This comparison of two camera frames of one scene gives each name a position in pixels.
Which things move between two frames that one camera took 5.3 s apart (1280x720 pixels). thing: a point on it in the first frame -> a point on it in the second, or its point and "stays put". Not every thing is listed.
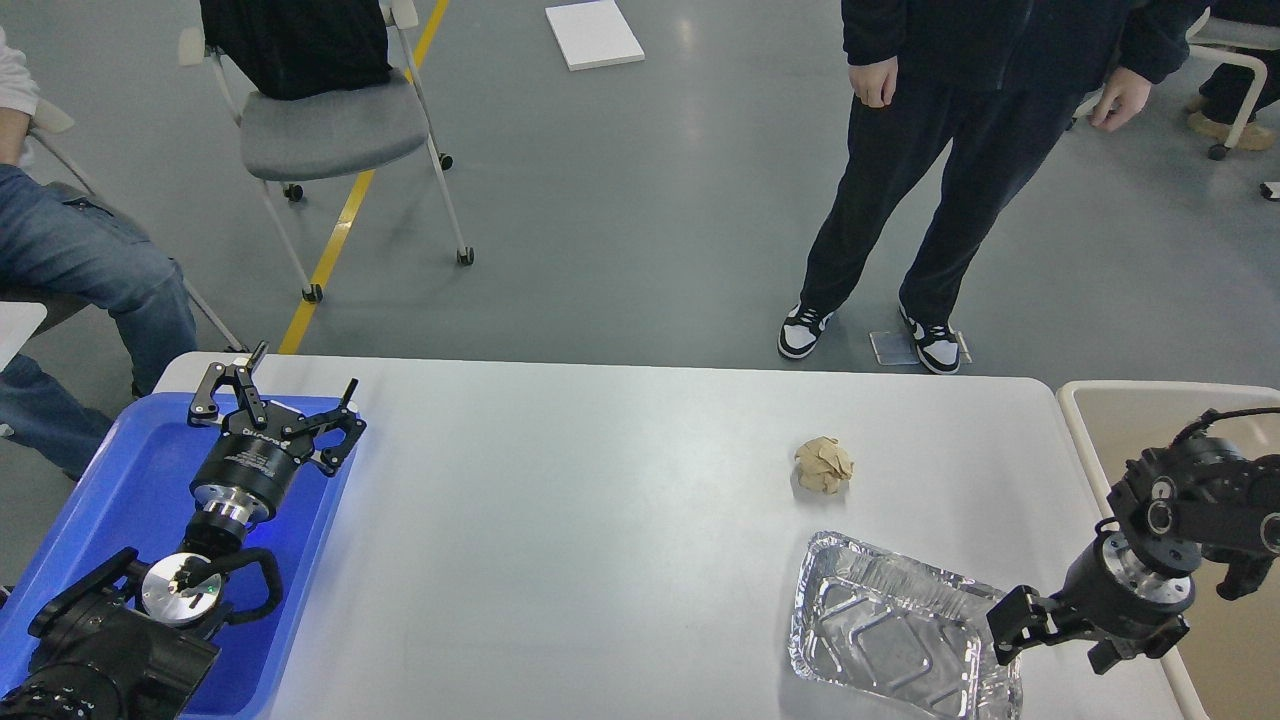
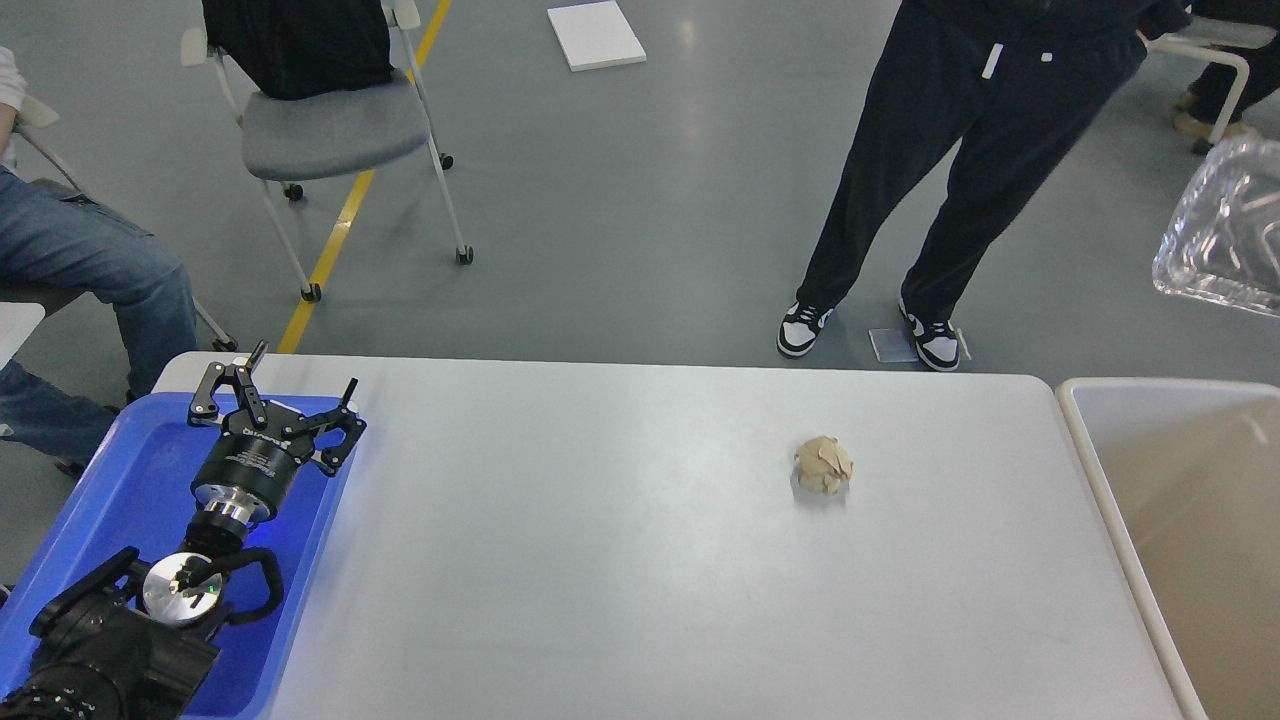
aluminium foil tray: x=903 y=636 -> x=1222 y=241
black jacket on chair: x=300 y=48 stays put
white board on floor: x=593 y=34 stays put
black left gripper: x=242 y=475 stays put
